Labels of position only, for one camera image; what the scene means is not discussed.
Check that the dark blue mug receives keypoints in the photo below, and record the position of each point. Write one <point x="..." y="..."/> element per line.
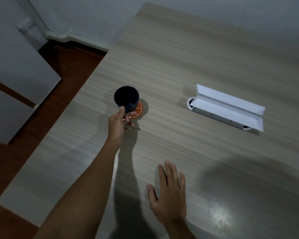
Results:
<point x="126" y="97"/>

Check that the person's left thumb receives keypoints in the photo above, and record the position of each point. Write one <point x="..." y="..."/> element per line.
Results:
<point x="121" y="113"/>

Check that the person's left hand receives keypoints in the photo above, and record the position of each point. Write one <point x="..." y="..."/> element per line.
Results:
<point x="117" y="126"/>

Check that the person's left forearm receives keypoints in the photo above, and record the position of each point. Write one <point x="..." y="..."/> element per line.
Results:
<point x="82" y="191"/>

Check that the person's right little finger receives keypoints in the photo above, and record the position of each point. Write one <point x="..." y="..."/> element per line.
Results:
<point x="182" y="182"/>

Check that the person's right middle finger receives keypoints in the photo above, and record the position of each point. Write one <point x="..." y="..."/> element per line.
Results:
<point x="169" y="172"/>

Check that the white open dispenser box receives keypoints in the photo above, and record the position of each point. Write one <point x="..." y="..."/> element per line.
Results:
<point x="229" y="110"/>

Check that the person's right forearm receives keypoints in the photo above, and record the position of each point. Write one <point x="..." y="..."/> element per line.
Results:
<point x="179" y="228"/>

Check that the orange round coaster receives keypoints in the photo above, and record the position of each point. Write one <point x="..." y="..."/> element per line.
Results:
<point x="137" y="110"/>

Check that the person's right hand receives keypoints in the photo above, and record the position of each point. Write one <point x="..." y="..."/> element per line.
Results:
<point x="168" y="199"/>

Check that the person's right thumb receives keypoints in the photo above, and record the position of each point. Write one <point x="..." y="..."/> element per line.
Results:
<point x="152" y="194"/>

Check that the white cabinet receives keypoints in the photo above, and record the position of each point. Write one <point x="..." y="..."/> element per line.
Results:
<point x="15" y="77"/>

